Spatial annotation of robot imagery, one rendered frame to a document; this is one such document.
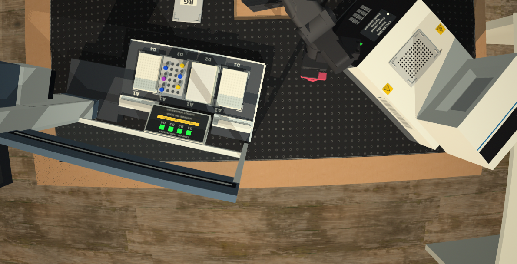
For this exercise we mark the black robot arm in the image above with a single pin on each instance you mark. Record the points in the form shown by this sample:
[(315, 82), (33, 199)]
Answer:
[(314, 25)]

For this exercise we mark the cream benchtop instrument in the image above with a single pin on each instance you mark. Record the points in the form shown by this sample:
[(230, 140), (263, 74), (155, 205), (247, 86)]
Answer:
[(419, 75)]

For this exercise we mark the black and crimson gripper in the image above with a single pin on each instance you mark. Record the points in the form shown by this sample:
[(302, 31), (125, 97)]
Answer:
[(308, 61)]

